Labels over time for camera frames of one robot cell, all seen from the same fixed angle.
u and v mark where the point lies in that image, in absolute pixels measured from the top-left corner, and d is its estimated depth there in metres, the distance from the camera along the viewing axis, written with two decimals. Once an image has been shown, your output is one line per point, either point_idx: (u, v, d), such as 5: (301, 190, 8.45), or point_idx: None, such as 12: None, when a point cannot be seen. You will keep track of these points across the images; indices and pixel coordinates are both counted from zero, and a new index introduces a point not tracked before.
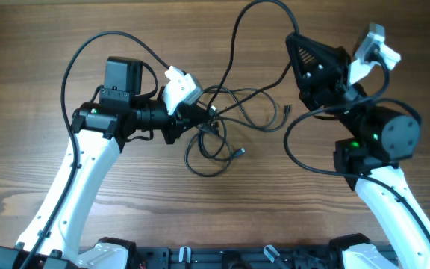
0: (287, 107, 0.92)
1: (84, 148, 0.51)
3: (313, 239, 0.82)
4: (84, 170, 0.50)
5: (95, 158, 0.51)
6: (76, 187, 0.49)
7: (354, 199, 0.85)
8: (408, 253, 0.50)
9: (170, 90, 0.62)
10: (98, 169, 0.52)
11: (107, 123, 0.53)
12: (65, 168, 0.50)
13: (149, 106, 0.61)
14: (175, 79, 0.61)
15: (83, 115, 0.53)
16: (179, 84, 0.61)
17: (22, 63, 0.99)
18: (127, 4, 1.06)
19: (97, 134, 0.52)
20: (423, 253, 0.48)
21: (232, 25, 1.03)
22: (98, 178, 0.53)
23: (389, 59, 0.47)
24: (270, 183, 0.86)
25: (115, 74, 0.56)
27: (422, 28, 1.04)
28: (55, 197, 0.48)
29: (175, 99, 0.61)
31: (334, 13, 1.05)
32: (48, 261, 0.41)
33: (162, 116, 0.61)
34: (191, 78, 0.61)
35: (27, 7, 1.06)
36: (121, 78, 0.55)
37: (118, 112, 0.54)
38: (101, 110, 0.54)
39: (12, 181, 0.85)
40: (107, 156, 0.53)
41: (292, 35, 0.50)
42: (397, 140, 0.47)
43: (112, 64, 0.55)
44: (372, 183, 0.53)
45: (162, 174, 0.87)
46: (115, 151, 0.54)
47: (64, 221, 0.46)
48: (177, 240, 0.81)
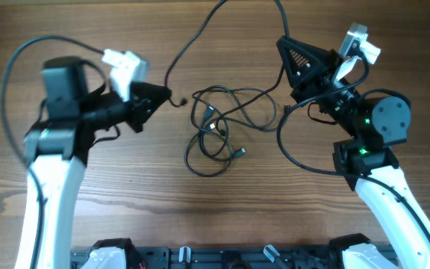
0: (287, 108, 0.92)
1: (44, 180, 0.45)
3: (313, 239, 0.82)
4: (54, 201, 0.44)
5: (60, 187, 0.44)
6: (49, 224, 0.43)
7: (354, 199, 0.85)
8: (409, 253, 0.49)
9: (116, 78, 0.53)
10: (69, 196, 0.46)
11: (63, 142, 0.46)
12: (31, 207, 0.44)
13: (104, 102, 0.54)
14: (114, 61, 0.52)
15: (33, 140, 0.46)
16: (122, 66, 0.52)
17: (22, 63, 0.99)
18: (127, 4, 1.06)
19: (54, 159, 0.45)
20: (423, 253, 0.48)
21: (232, 25, 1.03)
22: (73, 201, 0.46)
23: (369, 53, 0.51)
24: (270, 183, 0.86)
25: (55, 84, 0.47)
27: (422, 27, 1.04)
28: (30, 240, 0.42)
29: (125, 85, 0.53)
31: (334, 13, 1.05)
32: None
33: (119, 108, 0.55)
34: (130, 54, 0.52)
35: (27, 6, 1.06)
36: (63, 86, 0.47)
37: (72, 125, 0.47)
38: (52, 129, 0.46)
39: (11, 181, 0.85)
40: (72, 181, 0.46)
41: (283, 38, 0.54)
42: (387, 122, 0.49)
43: (48, 73, 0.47)
44: (372, 183, 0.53)
45: (162, 174, 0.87)
46: (79, 171, 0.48)
47: (47, 263, 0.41)
48: (177, 240, 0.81)
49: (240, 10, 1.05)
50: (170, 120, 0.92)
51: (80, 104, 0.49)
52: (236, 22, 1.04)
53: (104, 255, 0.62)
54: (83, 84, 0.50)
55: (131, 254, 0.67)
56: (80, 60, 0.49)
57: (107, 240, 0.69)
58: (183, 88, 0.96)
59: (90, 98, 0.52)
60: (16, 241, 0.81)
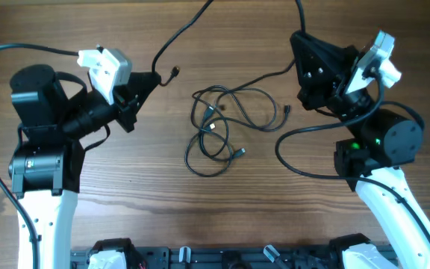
0: (287, 107, 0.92)
1: (37, 217, 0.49)
3: (314, 239, 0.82)
4: (47, 238, 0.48)
5: (53, 223, 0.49)
6: (43, 258, 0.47)
7: (354, 199, 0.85)
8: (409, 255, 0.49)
9: (98, 81, 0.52)
10: (62, 228, 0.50)
11: (51, 174, 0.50)
12: (25, 243, 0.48)
13: (86, 107, 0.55)
14: (95, 64, 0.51)
15: (22, 172, 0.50)
16: (101, 68, 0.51)
17: (22, 63, 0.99)
18: (126, 5, 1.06)
19: (45, 195, 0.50)
20: (423, 254, 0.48)
21: (232, 25, 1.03)
22: (67, 237, 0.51)
23: (389, 77, 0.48)
24: (270, 183, 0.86)
25: (30, 112, 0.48)
27: (422, 28, 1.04)
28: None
29: (106, 87, 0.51)
31: (333, 13, 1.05)
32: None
33: (104, 110, 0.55)
34: (109, 54, 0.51)
35: (27, 7, 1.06)
36: (38, 113, 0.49)
37: (57, 152, 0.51)
38: (37, 161, 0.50)
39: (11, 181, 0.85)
40: (64, 213, 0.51)
41: (297, 34, 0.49)
42: (401, 147, 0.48)
43: (19, 101, 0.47)
44: (372, 184, 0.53)
45: (162, 174, 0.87)
46: (71, 200, 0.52)
47: None
48: (177, 240, 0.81)
49: (240, 10, 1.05)
50: (170, 120, 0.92)
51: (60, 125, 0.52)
52: (236, 22, 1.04)
53: (104, 261, 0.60)
54: (60, 101, 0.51)
55: (131, 253, 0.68)
56: (51, 80, 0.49)
57: (107, 242, 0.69)
58: (183, 88, 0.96)
59: (71, 109, 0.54)
60: (16, 241, 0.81)
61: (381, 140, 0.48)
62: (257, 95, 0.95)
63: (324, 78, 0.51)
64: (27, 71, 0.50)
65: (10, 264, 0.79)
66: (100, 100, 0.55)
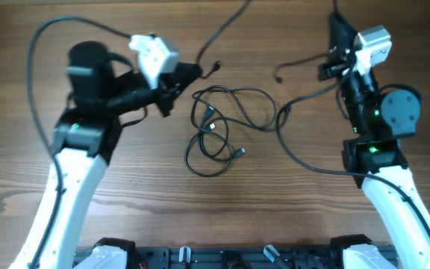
0: (287, 107, 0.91)
1: (68, 170, 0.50)
3: (314, 239, 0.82)
4: (71, 194, 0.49)
5: (80, 181, 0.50)
6: (63, 212, 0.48)
7: (354, 199, 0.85)
8: (410, 252, 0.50)
9: (144, 66, 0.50)
10: (86, 189, 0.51)
11: (91, 140, 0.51)
12: (51, 193, 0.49)
13: (128, 87, 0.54)
14: (144, 49, 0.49)
15: (64, 131, 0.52)
16: (151, 54, 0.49)
17: (22, 63, 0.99)
18: (127, 5, 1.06)
19: (78, 154, 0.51)
20: (425, 253, 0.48)
21: (232, 25, 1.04)
22: (86, 201, 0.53)
23: (360, 64, 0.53)
24: (270, 183, 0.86)
25: (80, 84, 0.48)
27: (422, 28, 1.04)
28: (43, 224, 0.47)
29: (153, 75, 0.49)
31: (334, 13, 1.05)
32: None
33: (148, 94, 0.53)
34: (160, 42, 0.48)
35: (27, 6, 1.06)
36: (88, 84, 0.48)
37: (100, 126, 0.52)
38: (80, 128, 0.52)
39: (11, 181, 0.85)
40: (92, 175, 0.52)
41: (333, 13, 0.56)
42: (401, 116, 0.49)
43: (74, 72, 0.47)
44: (378, 181, 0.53)
45: (162, 174, 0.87)
46: (101, 167, 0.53)
47: (53, 251, 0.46)
48: (177, 240, 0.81)
49: (240, 10, 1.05)
50: (170, 120, 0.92)
51: (104, 101, 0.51)
52: (236, 22, 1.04)
53: (108, 253, 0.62)
54: (110, 77, 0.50)
55: (133, 256, 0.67)
56: (109, 56, 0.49)
57: (113, 239, 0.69)
58: None
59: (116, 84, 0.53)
60: (16, 241, 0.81)
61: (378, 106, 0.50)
62: (257, 95, 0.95)
63: (334, 54, 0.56)
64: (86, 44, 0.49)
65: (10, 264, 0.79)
66: (144, 82, 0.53)
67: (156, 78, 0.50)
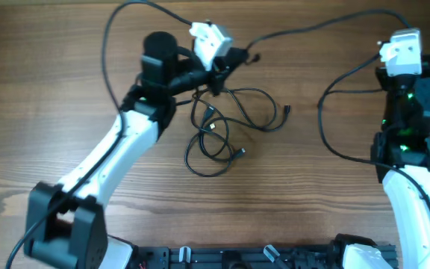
0: (287, 107, 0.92)
1: (131, 123, 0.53)
3: (314, 239, 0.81)
4: (128, 141, 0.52)
5: (139, 134, 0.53)
6: (118, 152, 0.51)
7: (354, 199, 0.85)
8: (416, 245, 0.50)
9: (201, 51, 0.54)
10: (139, 143, 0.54)
11: (150, 112, 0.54)
12: (113, 135, 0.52)
13: (186, 68, 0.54)
14: (202, 36, 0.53)
15: (132, 101, 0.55)
16: (207, 40, 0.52)
17: (22, 63, 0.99)
18: (127, 5, 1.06)
19: (140, 115, 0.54)
20: None
21: (231, 25, 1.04)
22: (134, 157, 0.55)
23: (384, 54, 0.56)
24: (270, 183, 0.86)
25: (150, 69, 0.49)
27: (422, 28, 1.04)
28: (100, 154, 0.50)
29: (208, 57, 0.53)
31: (333, 13, 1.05)
32: (75, 217, 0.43)
33: (203, 75, 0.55)
34: (217, 29, 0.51)
35: (27, 7, 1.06)
36: (157, 72, 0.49)
37: (158, 105, 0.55)
38: (145, 104, 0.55)
39: (11, 181, 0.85)
40: (148, 136, 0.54)
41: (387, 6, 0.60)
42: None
43: (145, 61, 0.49)
44: (399, 175, 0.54)
45: (163, 174, 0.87)
46: (154, 134, 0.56)
47: (103, 175, 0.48)
48: (177, 240, 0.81)
49: (240, 10, 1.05)
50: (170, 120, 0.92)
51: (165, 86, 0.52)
52: (235, 22, 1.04)
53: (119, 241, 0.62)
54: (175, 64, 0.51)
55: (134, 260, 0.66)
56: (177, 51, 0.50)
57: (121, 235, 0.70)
58: None
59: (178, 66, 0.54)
60: (15, 241, 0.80)
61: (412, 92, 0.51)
62: (257, 95, 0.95)
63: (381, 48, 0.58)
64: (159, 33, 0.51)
65: None
66: (199, 63, 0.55)
67: (210, 61, 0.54)
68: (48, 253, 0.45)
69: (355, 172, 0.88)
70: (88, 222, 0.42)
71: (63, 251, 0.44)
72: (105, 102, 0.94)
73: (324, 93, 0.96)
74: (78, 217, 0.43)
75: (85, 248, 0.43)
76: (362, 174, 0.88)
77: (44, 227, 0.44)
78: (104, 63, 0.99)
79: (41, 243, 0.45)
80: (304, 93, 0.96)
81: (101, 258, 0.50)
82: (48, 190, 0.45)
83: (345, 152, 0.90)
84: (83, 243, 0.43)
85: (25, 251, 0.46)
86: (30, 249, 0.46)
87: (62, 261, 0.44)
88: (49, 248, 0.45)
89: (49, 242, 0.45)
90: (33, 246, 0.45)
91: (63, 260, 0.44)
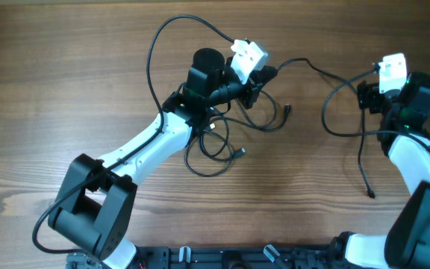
0: (287, 107, 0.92)
1: (169, 122, 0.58)
3: (314, 239, 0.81)
4: (165, 137, 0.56)
5: (175, 133, 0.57)
6: (154, 146, 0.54)
7: (354, 199, 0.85)
8: (422, 173, 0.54)
9: (238, 63, 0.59)
10: (172, 143, 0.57)
11: (186, 119, 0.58)
12: (151, 129, 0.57)
13: (225, 80, 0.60)
14: (242, 51, 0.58)
15: (172, 105, 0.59)
16: (246, 55, 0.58)
17: (22, 62, 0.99)
18: (127, 5, 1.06)
19: (178, 118, 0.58)
20: None
21: (232, 25, 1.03)
22: (164, 155, 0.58)
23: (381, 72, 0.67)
24: (271, 182, 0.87)
25: (195, 83, 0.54)
27: (422, 27, 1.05)
28: (138, 143, 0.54)
29: (245, 72, 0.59)
31: (333, 13, 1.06)
32: (110, 193, 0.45)
33: (238, 88, 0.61)
34: (256, 45, 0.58)
35: (27, 7, 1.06)
36: (199, 85, 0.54)
37: (195, 114, 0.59)
38: (183, 110, 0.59)
39: (12, 181, 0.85)
40: (181, 138, 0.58)
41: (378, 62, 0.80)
42: (425, 84, 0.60)
43: (192, 73, 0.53)
44: (402, 135, 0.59)
45: (163, 174, 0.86)
46: (185, 137, 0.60)
47: (139, 161, 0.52)
48: (177, 240, 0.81)
49: (240, 10, 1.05)
50: None
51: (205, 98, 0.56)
52: (235, 22, 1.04)
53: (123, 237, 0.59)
54: (218, 80, 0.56)
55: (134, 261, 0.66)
56: (223, 66, 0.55)
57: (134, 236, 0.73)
58: None
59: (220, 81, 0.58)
60: (16, 241, 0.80)
61: (410, 78, 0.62)
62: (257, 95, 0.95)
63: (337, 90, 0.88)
64: (207, 51, 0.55)
65: (9, 264, 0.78)
66: (237, 76, 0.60)
67: (248, 75, 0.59)
68: (72, 224, 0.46)
69: (356, 172, 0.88)
70: (122, 199, 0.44)
71: (87, 226, 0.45)
72: (105, 102, 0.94)
73: (325, 93, 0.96)
74: (113, 193, 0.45)
75: (111, 224, 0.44)
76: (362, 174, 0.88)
77: (75, 198, 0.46)
78: (104, 63, 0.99)
79: (69, 214, 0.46)
80: (304, 93, 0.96)
81: (117, 244, 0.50)
82: (89, 162, 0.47)
83: (345, 152, 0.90)
84: (110, 220, 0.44)
85: (51, 219, 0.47)
86: (55, 219, 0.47)
87: (83, 235, 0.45)
88: (73, 220, 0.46)
89: (75, 214, 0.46)
90: (60, 216, 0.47)
91: (84, 234, 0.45)
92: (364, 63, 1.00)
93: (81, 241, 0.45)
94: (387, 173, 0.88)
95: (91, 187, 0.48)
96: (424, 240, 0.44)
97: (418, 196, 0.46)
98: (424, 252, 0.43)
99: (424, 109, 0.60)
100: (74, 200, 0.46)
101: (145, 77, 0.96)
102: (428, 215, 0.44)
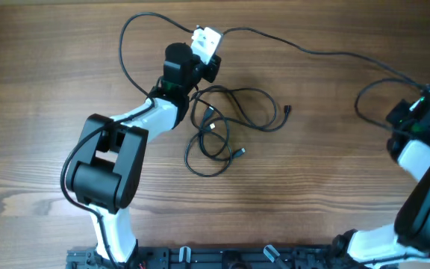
0: (287, 107, 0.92)
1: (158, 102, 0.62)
3: (314, 239, 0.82)
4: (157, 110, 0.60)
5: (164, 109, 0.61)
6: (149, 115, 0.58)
7: (354, 199, 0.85)
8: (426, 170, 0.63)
9: (201, 50, 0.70)
10: (163, 118, 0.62)
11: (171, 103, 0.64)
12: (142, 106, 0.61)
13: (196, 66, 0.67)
14: (201, 38, 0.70)
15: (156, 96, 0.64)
16: (207, 40, 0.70)
17: (22, 62, 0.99)
18: (127, 5, 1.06)
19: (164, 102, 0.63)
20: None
21: (231, 25, 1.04)
22: (157, 129, 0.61)
23: None
24: (270, 183, 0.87)
25: (171, 73, 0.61)
27: (422, 28, 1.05)
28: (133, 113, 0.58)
29: (209, 53, 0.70)
31: (333, 13, 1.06)
32: (126, 138, 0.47)
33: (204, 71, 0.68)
34: (210, 29, 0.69)
35: (27, 7, 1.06)
36: (174, 75, 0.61)
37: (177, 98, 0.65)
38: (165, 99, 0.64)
39: (11, 181, 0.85)
40: (169, 114, 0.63)
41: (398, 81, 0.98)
42: None
43: (166, 67, 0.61)
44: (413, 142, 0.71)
45: (163, 174, 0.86)
46: (173, 115, 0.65)
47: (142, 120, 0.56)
48: (178, 240, 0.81)
49: (239, 10, 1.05)
50: None
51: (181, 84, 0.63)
52: (235, 22, 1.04)
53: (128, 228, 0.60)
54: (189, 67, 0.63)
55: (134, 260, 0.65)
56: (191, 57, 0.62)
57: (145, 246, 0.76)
58: None
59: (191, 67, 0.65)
60: (16, 241, 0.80)
61: None
62: (257, 95, 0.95)
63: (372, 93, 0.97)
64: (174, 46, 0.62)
65: (9, 264, 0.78)
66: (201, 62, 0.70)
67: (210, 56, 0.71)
68: (86, 178, 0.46)
69: (355, 172, 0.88)
70: (138, 142, 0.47)
71: (106, 177, 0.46)
72: (105, 102, 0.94)
73: (324, 93, 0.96)
74: (128, 140, 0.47)
75: (130, 164, 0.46)
76: (362, 173, 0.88)
77: (92, 150, 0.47)
78: (104, 63, 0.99)
79: (86, 168, 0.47)
80: (304, 93, 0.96)
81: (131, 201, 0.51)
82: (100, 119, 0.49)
83: (344, 151, 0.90)
84: (128, 162, 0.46)
85: (69, 177, 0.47)
86: (72, 178, 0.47)
87: (104, 184, 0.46)
88: (92, 173, 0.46)
89: (93, 167, 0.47)
90: (77, 173, 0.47)
91: (101, 184, 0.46)
92: (363, 63, 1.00)
93: (100, 191, 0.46)
94: (386, 172, 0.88)
95: (103, 145, 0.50)
96: None
97: None
98: None
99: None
100: (92, 148, 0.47)
101: (144, 78, 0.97)
102: None
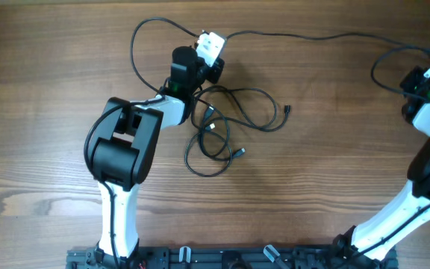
0: (287, 107, 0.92)
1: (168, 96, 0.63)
3: (314, 239, 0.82)
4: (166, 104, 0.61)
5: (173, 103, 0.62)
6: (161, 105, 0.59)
7: (354, 199, 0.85)
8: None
9: (206, 53, 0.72)
10: (172, 110, 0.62)
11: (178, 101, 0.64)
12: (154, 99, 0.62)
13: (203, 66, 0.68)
14: (207, 42, 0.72)
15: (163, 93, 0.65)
16: (211, 45, 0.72)
17: (22, 62, 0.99)
18: (126, 5, 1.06)
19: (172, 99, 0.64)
20: None
21: (231, 25, 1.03)
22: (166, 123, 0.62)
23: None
24: (270, 182, 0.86)
25: (178, 74, 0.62)
27: (422, 28, 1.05)
28: None
29: (214, 56, 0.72)
31: (333, 13, 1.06)
32: (144, 118, 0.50)
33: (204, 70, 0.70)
34: (215, 34, 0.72)
35: (27, 6, 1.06)
36: (181, 75, 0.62)
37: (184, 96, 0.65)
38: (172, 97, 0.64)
39: (11, 181, 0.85)
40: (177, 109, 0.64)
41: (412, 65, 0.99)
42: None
43: (174, 68, 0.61)
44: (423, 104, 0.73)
45: (162, 174, 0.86)
46: (179, 110, 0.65)
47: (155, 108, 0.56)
48: (178, 240, 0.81)
49: (240, 10, 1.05)
50: None
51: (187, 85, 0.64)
52: (235, 22, 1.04)
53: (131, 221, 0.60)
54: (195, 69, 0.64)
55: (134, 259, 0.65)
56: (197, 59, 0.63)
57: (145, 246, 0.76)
58: None
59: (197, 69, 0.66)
60: (16, 241, 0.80)
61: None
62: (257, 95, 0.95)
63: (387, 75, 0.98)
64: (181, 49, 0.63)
65: (10, 264, 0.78)
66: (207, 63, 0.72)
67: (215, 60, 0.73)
68: (105, 155, 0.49)
69: (355, 172, 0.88)
70: (155, 122, 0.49)
71: (125, 154, 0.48)
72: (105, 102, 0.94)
73: (324, 93, 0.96)
74: (145, 119, 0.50)
75: (148, 142, 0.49)
76: (362, 173, 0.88)
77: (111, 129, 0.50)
78: (104, 63, 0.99)
79: (104, 146, 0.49)
80: (304, 93, 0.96)
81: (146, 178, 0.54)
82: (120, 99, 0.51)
83: (344, 151, 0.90)
84: (145, 140, 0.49)
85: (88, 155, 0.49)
86: (91, 155, 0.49)
87: (123, 161, 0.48)
88: (110, 151, 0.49)
89: (111, 146, 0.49)
90: (95, 151, 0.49)
91: (120, 160, 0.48)
92: (364, 63, 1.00)
93: (119, 167, 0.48)
94: (386, 172, 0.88)
95: (121, 125, 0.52)
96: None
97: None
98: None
99: None
100: (111, 125, 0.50)
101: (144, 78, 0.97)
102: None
